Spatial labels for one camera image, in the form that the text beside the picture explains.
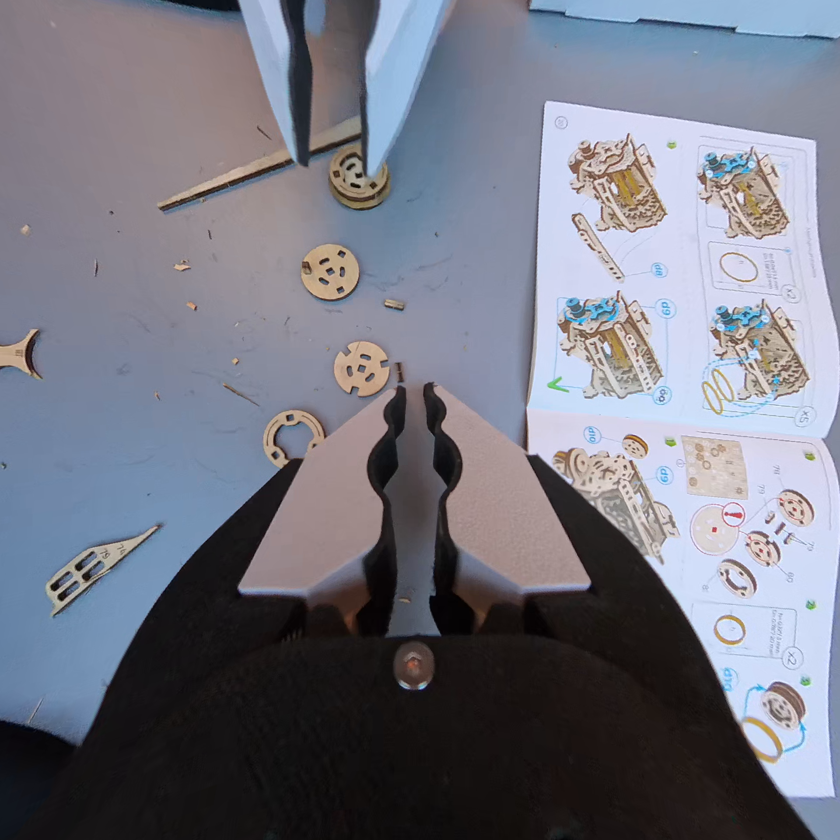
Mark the assembly instruction booklet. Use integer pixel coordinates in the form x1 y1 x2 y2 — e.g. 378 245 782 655
525 100 840 799

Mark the white cardboard box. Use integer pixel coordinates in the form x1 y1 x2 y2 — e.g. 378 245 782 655
528 0 834 39

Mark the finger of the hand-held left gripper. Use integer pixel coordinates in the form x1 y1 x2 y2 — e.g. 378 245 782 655
357 0 457 179
238 0 327 167

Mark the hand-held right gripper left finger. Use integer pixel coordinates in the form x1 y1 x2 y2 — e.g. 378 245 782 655
236 385 408 637

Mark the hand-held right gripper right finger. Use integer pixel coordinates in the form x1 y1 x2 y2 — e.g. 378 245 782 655
423 382 593 636

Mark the star-shaped wooden scrap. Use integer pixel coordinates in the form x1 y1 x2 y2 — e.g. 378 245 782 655
0 328 44 382

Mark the wooden disc with square holes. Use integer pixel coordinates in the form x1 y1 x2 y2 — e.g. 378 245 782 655
301 243 363 303

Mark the open wooden ring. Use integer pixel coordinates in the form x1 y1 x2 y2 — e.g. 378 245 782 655
262 409 327 469

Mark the notched wooden disc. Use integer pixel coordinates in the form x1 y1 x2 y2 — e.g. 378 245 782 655
332 340 392 398

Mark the long wooden strip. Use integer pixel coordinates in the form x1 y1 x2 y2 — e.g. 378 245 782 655
156 131 363 212

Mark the layered wooden wheel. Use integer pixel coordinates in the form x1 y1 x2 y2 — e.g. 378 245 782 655
328 146 392 211

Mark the slotted wooden scrap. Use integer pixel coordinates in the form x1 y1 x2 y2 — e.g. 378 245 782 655
45 524 162 618

